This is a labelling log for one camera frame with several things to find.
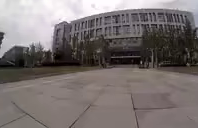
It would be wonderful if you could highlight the grey stone slab plaza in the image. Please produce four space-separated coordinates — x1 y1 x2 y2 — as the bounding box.
0 66 198 128

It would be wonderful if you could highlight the large curved pale building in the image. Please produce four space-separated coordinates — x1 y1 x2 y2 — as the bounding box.
52 8 197 66

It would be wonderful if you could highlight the row of trees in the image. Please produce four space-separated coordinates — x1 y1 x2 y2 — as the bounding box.
53 20 198 69

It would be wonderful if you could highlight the group of bare trees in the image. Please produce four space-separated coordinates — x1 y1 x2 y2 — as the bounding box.
15 41 55 68

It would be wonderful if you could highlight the grass strip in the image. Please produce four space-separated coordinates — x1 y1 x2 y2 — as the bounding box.
0 65 102 84
158 65 198 79

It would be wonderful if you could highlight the low grey building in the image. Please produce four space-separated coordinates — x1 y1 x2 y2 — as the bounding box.
1 45 30 66

